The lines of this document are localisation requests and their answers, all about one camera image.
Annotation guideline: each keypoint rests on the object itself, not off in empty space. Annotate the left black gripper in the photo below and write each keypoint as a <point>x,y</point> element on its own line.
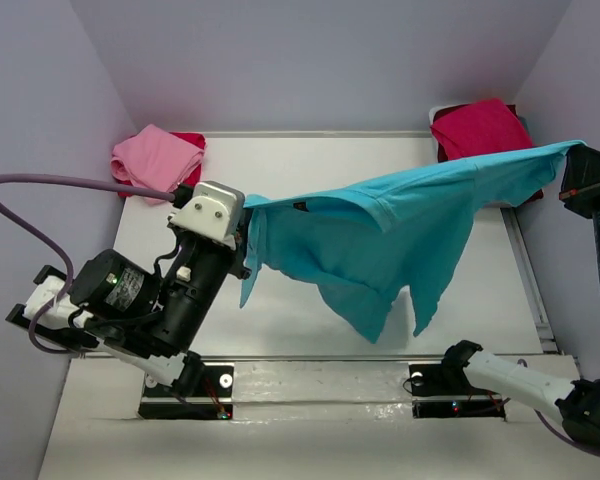
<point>240,245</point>

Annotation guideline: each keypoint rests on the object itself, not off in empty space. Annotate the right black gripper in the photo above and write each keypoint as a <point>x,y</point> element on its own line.
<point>585,182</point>

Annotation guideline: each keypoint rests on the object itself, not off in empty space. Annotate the turquoise t shirt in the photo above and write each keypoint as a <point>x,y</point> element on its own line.
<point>364,243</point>

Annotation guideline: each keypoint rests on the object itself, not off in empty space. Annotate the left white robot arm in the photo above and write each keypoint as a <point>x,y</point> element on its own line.
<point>145,318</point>

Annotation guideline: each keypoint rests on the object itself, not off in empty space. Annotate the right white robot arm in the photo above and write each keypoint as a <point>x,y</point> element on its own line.
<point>574,404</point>

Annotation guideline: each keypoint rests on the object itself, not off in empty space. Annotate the magenta t shirt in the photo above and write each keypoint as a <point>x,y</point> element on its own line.
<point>480,130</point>

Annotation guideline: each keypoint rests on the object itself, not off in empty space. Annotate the pink folded t shirt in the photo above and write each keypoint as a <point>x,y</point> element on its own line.
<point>152,162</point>

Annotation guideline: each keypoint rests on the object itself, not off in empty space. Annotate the red folded t shirt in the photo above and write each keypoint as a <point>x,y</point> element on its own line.
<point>187,175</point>

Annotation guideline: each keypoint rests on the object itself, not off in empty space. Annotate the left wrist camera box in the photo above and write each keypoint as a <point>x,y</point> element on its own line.
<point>209,209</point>

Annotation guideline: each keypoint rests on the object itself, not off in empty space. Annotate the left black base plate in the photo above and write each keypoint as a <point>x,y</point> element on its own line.
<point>211,399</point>

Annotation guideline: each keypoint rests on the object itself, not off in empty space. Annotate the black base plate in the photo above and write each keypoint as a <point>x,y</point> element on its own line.
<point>211,399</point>
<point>437,393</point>

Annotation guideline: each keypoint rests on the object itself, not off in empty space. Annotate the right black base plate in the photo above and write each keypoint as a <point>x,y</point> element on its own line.
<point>437,393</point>

